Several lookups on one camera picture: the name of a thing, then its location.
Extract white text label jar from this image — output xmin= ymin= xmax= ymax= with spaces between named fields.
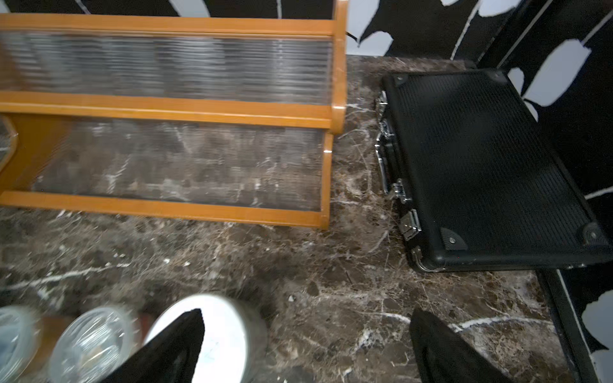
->
xmin=145 ymin=294 xmax=268 ymax=382

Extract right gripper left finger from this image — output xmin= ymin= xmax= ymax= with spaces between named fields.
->
xmin=103 ymin=309 xmax=205 ymax=382

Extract black flat case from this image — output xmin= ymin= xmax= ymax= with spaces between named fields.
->
xmin=375 ymin=70 xmax=612 ymax=273

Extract orange three-tier shelf rack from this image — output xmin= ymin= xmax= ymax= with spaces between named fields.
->
xmin=1 ymin=1 xmax=349 ymax=230

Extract white green label jar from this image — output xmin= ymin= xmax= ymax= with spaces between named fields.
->
xmin=48 ymin=306 xmax=142 ymax=382

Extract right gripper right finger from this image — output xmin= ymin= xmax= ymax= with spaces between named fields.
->
xmin=410 ymin=307 xmax=511 ymax=382

